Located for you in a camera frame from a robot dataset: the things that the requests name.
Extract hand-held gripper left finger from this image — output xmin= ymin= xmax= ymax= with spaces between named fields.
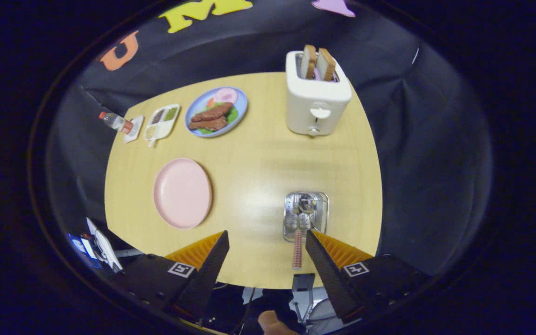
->
xmin=121 ymin=230 xmax=230 ymax=322

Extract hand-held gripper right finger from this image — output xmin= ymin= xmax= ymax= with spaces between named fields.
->
xmin=305 ymin=230 xmax=429 ymax=325

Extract spoon with pink checked handle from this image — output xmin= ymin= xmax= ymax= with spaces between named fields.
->
xmin=292 ymin=194 xmax=316 ymax=270

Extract clear cutlery rack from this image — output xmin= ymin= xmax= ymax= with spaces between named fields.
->
xmin=282 ymin=191 xmax=330 ymax=243

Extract pink plate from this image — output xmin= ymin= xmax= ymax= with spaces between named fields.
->
xmin=153 ymin=158 xmax=213 ymax=230

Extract white papers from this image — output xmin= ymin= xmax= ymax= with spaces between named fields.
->
xmin=86 ymin=217 xmax=123 ymax=273

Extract blue lit screen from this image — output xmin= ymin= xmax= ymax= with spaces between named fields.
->
xmin=67 ymin=233 xmax=93 ymax=257

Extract brown meat piece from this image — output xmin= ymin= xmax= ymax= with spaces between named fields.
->
xmin=188 ymin=116 xmax=228 ymax=131
xmin=191 ymin=102 xmax=234 ymax=122

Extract white divided condiment tray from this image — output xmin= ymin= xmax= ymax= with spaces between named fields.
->
xmin=143 ymin=103 xmax=181 ymax=148

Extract green lettuce leaf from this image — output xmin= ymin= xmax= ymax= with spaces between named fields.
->
xmin=198 ymin=106 xmax=240 ymax=135

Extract white toaster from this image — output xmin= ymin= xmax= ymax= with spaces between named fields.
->
xmin=285 ymin=50 xmax=353 ymax=137

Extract white square coaster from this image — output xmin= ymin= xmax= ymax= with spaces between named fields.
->
xmin=123 ymin=115 xmax=144 ymax=143

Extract blue plate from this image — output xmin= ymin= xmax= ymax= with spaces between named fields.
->
xmin=184 ymin=87 xmax=248 ymax=138

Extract pink ham slice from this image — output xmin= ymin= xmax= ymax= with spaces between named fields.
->
xmin=213 ymin=87 xmax=239 ymax=104

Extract clear bottle with red cap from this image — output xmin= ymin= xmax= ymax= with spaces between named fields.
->
xmin=99 ymin=111 xmax=134 ymax=134

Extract toast slice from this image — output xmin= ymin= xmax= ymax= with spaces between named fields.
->
xmin=301 ymin=45 xmax=317 ymax=80
xmin=316 ymin=48 xmax=337 ymax=82

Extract grey metal frame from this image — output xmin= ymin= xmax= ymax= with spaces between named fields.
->
xmin=291 ymin=274 xmax=338 ymax=326

